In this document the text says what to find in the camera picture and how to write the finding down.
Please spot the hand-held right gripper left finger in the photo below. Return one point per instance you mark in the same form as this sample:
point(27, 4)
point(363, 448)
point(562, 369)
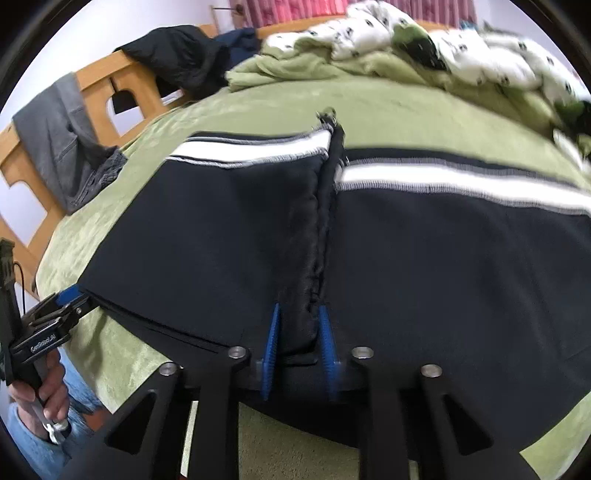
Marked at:
point(270, 350)

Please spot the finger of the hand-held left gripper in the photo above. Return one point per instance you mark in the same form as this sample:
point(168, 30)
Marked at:
point(74, 304)

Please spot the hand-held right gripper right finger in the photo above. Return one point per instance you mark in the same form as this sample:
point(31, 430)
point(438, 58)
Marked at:
point(328, 350)

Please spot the black pants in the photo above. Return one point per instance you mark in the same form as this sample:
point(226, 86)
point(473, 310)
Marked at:
point(415, 277)

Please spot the person's left hand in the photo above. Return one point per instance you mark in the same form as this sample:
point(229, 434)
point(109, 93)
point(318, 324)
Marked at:
point(57, 383)

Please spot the person's blue jeans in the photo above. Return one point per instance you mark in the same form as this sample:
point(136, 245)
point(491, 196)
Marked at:
point(82, 392)

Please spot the grey jeans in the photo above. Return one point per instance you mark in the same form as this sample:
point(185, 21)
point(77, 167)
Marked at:
point(55, 134)

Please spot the black jacket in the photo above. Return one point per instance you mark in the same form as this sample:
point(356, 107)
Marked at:
point(180, 55)

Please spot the crumpled green blanket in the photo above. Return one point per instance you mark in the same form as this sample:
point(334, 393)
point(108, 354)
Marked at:
point(295, 60)

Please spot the navy garment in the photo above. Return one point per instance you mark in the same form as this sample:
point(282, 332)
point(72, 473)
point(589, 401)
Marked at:
point(240, 44)

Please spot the wooden coat rack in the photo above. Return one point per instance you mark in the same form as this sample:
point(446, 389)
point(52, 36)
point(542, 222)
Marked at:
point(216, 18)

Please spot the white flower-print quilt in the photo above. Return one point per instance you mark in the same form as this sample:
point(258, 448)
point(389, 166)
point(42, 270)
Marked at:
point(485, 60)

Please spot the red flower-print curtains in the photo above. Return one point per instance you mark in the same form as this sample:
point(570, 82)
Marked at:
point(286, 7)

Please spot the wooden bed frame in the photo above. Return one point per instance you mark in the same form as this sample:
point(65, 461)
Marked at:
point(92, 78)

